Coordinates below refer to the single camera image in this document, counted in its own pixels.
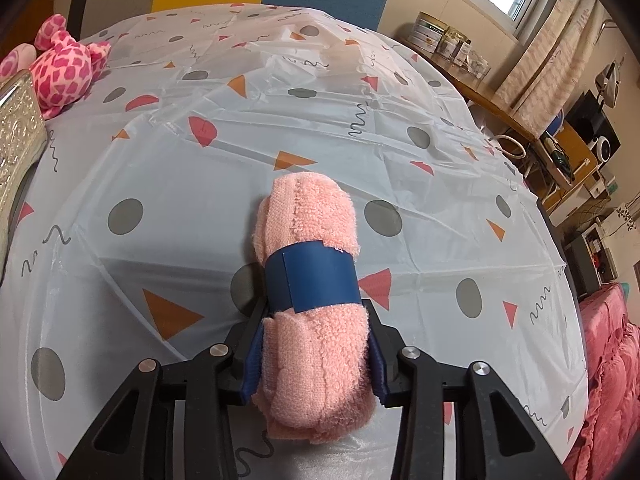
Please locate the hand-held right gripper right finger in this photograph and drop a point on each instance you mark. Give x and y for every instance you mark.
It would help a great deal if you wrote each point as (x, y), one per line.
(378, 360)

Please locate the patterned plastic tablecloth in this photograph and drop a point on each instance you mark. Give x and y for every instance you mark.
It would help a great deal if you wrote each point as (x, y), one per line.
(300, 125)

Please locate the pink striped curtain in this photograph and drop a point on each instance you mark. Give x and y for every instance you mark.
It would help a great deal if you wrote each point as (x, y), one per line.
(545, 55)

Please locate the hanging clothes iron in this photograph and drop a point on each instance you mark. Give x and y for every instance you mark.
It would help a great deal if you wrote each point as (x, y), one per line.
(611, 85)

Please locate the ornate gold tissue box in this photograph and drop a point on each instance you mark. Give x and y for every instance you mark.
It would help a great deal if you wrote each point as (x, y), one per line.
(17, 135)

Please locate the wooden side desk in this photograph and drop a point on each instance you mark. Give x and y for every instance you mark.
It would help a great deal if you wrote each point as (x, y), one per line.
(490, 105)

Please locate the blue chair back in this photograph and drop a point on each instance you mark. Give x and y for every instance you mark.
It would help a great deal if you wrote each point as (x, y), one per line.
(556, 125)

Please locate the pink quilt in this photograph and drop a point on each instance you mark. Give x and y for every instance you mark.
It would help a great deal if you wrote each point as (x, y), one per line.
(610, 385)

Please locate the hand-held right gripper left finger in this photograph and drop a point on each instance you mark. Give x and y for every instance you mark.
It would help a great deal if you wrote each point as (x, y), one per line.
(254, 360)

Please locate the clear plastic container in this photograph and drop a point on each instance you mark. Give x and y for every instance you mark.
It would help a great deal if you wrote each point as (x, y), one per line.
(479, 67)

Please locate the small white round fan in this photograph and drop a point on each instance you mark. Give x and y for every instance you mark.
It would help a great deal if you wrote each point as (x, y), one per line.
(603, 149)

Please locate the small white box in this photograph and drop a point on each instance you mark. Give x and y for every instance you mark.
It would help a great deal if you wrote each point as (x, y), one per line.
(465, 55)

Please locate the pink striped sock doll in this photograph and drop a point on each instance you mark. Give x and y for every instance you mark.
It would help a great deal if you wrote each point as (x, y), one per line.
(310, 220)

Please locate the large tin can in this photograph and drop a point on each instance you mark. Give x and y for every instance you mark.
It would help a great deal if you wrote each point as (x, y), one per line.
(430, 32)

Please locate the small tin can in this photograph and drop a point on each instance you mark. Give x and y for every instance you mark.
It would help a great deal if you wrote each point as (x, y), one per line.
(454, 40)

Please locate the pink spotted plush toy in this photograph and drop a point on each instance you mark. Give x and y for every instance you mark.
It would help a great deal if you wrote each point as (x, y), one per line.
(65, 70)

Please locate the black monitor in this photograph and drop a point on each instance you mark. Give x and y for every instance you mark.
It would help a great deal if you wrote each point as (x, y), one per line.
(587, 115)

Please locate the low storage shelf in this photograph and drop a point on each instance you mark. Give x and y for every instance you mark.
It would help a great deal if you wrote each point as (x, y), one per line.
(582, 260)

